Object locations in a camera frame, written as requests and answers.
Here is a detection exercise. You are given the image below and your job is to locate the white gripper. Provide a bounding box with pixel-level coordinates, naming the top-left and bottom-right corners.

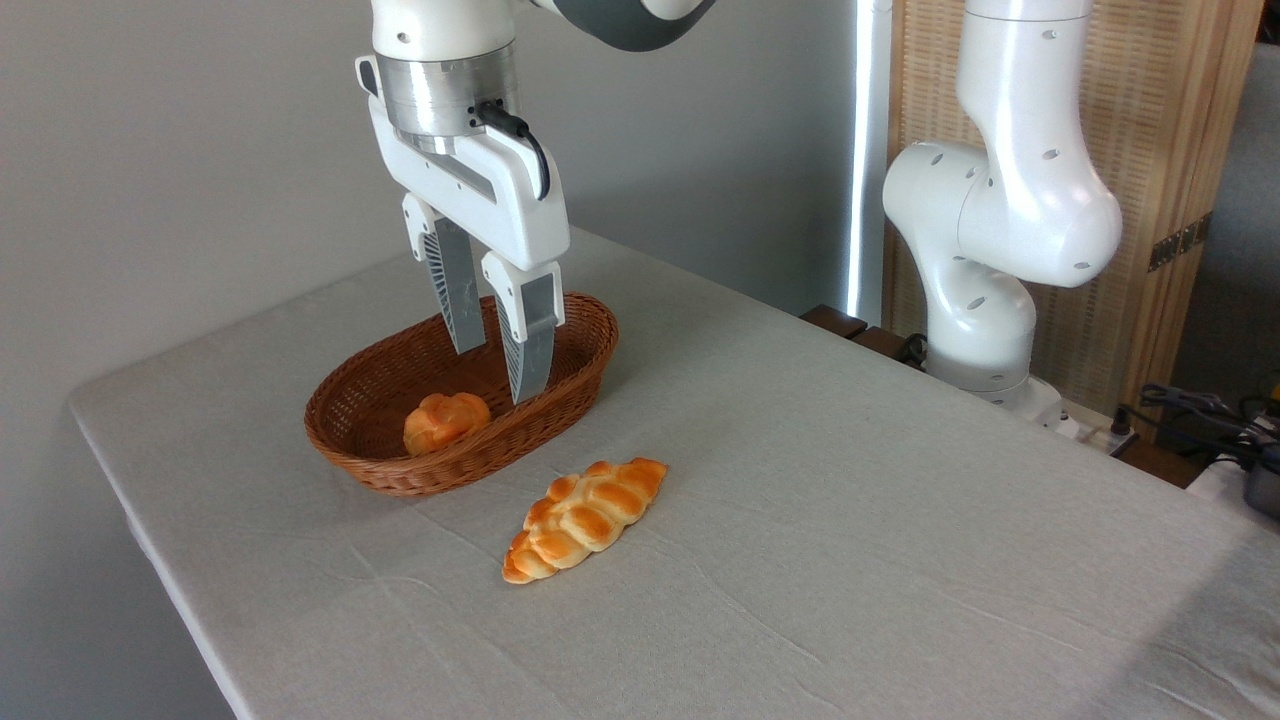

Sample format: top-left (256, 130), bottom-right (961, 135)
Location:
top-left (368, 95), bottom-right (572, 406)

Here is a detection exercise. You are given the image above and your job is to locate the long braided bread loaf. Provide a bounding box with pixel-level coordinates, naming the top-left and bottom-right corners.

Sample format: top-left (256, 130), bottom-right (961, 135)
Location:
top-left (501, 457), bottom-right (669, 586)

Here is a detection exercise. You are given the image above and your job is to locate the small round bread roll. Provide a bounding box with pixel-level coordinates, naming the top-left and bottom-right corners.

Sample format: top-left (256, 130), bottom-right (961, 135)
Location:
top-left (402, 391), bottom-right (493, 458)

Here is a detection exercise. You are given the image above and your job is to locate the brown wicker basket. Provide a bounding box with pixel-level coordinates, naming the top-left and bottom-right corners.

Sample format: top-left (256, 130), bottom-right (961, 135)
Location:
top-left (304, 291), bottom-right (620, 499)

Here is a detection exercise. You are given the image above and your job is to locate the dark brown wooden block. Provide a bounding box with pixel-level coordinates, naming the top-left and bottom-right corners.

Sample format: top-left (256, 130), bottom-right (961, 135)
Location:
top-left (850, 325), bottom-right (913, 364)
top-left (800, 304), bottom-right (869, 341)

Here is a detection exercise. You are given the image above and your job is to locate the grey tablecloth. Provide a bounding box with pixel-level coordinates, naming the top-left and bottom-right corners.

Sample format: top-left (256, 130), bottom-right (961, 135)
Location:
top-left (67, 225), bottom-right (1280, 720)

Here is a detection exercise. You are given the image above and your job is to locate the white vertical pole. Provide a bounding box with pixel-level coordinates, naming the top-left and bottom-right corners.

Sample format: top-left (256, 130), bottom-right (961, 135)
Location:
top-left (844, 0), bottom-right (895, 327)

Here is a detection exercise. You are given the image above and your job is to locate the white power strip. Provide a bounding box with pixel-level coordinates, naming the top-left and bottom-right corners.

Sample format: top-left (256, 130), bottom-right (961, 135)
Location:
top-left (1045, 395), bottom-right (1139, 453)

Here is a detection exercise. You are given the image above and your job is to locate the dark metal screen hinge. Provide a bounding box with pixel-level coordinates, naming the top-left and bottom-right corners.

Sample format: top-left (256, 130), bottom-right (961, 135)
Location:
top-left (1147, 211), bottom-right (1214, 274)

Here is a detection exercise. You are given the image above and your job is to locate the bamboo folding screen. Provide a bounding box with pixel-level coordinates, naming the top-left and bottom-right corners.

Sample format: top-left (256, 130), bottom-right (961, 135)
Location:
top-left (883, 0), bottom-right (1267, 419)

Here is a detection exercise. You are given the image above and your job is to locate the grey metal box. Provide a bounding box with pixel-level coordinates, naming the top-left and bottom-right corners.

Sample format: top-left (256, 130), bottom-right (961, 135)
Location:
top-left (1243, 463), bottom-right (1280, 520)

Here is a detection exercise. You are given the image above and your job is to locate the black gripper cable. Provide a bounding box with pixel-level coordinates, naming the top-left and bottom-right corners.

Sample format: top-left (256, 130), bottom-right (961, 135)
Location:
top-left (468, 99), bottom-right (553, 202)

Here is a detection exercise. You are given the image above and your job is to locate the black cable bundle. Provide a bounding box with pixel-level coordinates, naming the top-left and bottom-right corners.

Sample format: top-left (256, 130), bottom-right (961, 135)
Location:
top-left (1138, 382), bottom-right (1280, 473)

